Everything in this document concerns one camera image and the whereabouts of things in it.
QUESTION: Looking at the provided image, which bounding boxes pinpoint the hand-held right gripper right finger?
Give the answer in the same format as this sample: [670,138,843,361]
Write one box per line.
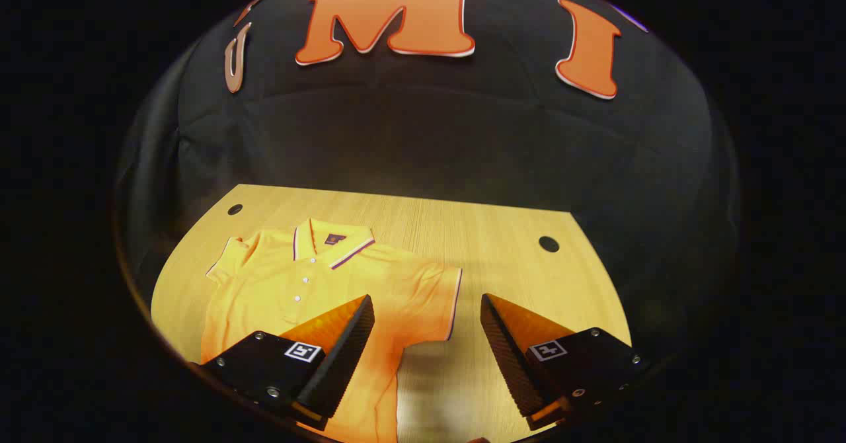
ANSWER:
[481,293,652,430]

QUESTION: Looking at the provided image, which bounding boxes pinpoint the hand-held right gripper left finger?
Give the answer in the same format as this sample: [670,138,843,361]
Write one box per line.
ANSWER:
[198,294,375,430]

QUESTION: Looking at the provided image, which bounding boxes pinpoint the orange T-shirt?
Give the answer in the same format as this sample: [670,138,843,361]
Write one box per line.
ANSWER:
[200,218,463,443]

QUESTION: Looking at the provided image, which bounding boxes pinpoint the black backdrop cloth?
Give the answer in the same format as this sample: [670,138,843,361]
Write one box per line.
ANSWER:
[116,0,738,364]

